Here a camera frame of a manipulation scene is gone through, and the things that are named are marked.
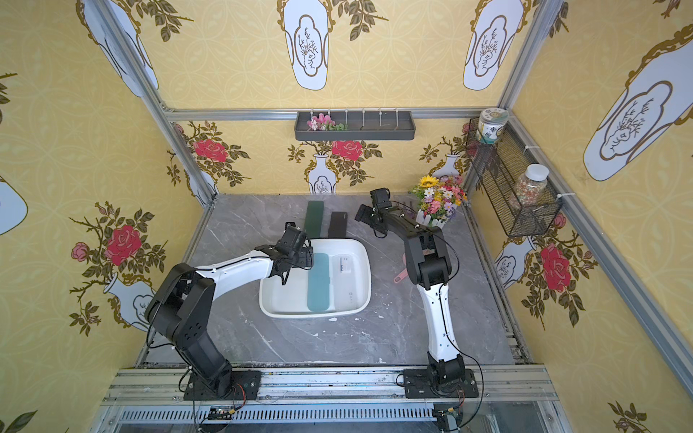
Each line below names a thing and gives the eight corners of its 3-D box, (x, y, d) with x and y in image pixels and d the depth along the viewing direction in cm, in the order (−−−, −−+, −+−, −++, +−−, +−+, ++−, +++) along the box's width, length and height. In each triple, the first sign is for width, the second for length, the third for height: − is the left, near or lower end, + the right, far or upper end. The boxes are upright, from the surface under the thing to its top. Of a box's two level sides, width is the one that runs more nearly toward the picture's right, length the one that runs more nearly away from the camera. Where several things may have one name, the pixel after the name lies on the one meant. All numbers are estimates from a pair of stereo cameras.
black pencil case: (328, 236, 109) (328, 233, 107) (329, 214, 117) (329, 211, 115) (346, 236, 109) (346, 233, 107) (347, 214, 116) (346, 211, 115)
